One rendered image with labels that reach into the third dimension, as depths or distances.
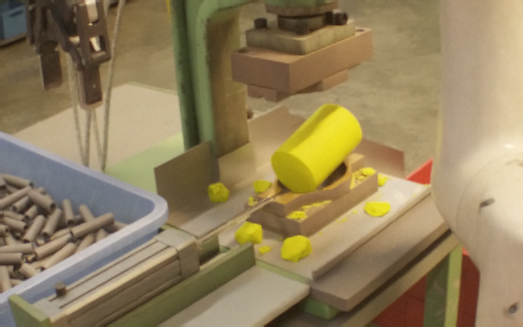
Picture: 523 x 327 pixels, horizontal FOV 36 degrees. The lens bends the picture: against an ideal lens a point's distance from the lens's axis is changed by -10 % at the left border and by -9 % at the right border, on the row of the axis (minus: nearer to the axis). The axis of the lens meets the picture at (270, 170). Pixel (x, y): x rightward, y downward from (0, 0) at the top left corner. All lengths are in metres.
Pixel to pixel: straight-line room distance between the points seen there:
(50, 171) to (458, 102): 0.65
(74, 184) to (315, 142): 0.36
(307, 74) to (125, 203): 0.31
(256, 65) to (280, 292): 0.26
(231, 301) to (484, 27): 0.41
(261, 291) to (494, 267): 0.30
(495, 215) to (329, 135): 0.36
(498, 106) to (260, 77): 0.30
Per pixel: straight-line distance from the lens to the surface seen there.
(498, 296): 0.80
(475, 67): 0.85
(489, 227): 0.78
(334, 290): 0.96
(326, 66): 1.02
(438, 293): 1.22
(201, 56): 1.13
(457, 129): 0.88
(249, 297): 0.96
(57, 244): 1.10
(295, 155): 1.05
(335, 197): 1.08
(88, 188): 1.20
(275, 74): 0.98
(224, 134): 1.17
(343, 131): 1.09
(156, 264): 0.91
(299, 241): 1.02
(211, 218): 1.13
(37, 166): 1.31
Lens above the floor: 1.52
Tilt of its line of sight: 25 degrees down
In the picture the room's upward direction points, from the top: 5 degrees counter-clockwise
